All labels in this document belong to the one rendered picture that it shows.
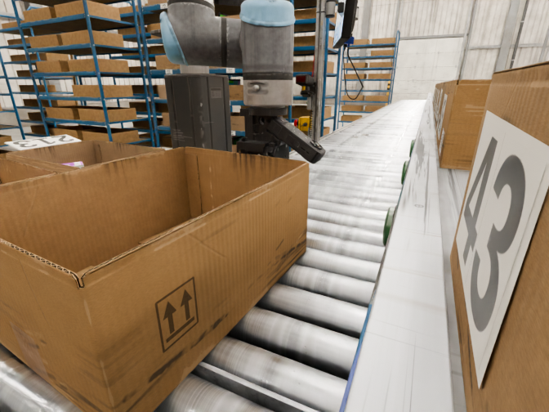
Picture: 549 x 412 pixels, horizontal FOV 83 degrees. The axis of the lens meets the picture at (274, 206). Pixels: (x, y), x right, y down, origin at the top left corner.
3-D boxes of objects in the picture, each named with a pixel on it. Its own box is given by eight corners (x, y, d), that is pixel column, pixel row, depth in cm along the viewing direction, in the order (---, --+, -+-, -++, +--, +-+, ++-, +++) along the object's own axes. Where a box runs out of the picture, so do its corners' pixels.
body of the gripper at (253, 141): (255, 163, 67) (254, 105, 63) (292, 167, 64) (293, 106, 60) (236, 172, 61) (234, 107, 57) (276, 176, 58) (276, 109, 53)
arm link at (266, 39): (288, 7, 57) (301, -7, 48) (287, 80, 62) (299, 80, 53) (237, 5, 56) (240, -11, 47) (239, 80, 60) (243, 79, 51)
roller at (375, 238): (191, 202, 82) (192, 219, 84) (400, 240, 62) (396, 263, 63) (203, 197, 87) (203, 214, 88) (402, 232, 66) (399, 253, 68)
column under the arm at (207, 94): (158, 161, 126) (145, 73, 115) (202, 150, 147) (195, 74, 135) (206, 169, 114) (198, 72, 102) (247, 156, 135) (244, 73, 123)
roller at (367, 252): (189, 206, 82) (175, 208, 77) (399, 247, 61) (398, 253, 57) (187, 225, 82) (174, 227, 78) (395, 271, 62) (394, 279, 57)
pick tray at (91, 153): (98, 165, 120) (93, 139, 117) (171, 178, 103) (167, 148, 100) (13, 184, 97) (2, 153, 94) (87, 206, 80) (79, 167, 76)
